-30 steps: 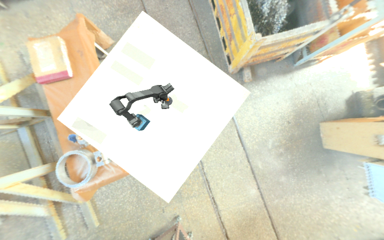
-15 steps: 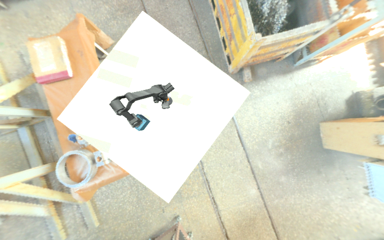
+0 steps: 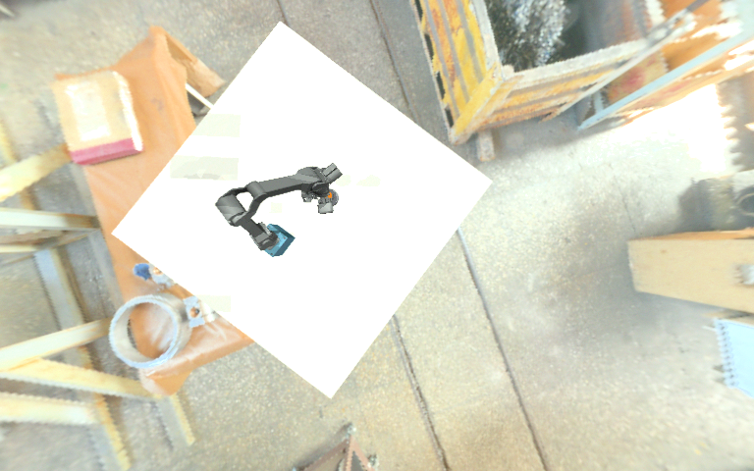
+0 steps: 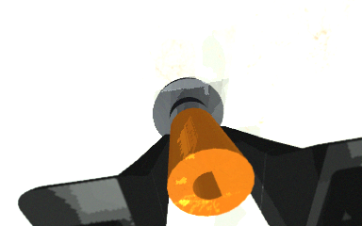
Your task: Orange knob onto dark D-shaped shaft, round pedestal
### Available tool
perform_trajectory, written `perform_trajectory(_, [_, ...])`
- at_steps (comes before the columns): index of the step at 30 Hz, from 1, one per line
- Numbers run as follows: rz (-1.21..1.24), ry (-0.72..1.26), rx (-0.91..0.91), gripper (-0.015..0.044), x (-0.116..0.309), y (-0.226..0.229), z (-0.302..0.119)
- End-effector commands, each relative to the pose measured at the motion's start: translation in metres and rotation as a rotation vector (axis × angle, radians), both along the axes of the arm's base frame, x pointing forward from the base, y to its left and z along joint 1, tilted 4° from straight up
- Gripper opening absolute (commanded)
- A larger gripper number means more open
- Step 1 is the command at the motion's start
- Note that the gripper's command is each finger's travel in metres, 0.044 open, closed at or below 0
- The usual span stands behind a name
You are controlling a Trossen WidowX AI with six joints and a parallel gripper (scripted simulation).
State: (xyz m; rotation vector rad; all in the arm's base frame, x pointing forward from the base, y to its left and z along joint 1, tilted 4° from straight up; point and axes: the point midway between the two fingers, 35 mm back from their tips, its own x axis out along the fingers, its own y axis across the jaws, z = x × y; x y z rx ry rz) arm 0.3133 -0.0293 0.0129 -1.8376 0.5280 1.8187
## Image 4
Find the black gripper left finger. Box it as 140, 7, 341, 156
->
18, 134, 170, 226

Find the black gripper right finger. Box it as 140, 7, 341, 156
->
221, 126, 362, 226

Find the orange knob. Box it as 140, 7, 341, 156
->
167, 108, 255, 217

